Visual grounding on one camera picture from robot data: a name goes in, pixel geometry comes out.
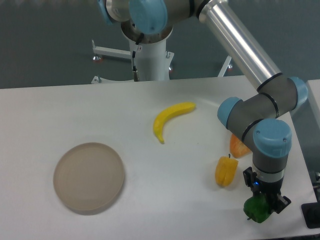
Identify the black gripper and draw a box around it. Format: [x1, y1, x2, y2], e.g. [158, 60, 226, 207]
[243, 166, 291, 214]

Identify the green toy pepper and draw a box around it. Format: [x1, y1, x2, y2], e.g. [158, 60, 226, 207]
[243, 194, 271, 224]

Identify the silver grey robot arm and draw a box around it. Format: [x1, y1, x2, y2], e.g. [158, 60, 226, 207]
[97, 0, 308, 213]

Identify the yellow toy pepper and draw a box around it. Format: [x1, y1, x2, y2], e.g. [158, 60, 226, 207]
[214, 154, 239, 187]

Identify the orange toy bread slice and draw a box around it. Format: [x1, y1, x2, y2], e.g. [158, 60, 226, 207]
[229, 134, 251, 159]

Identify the black box at table edge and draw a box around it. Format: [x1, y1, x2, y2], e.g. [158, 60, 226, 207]
[301, 202, 320, 229]

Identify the white side table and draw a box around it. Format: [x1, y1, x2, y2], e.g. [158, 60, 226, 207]
[306, 79, 320, 128]

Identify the yellow toy banana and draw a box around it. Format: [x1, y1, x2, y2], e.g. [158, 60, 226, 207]
[152, 102, 197, 144]

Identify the beige round plate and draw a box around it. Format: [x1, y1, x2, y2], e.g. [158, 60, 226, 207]
[53, 142, 125, 216]

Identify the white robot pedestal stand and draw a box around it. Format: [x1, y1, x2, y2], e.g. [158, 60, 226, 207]
[90, 19, 234, 85]

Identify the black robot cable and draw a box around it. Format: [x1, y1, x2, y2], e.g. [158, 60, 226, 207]
[131, 32, 145, 82]

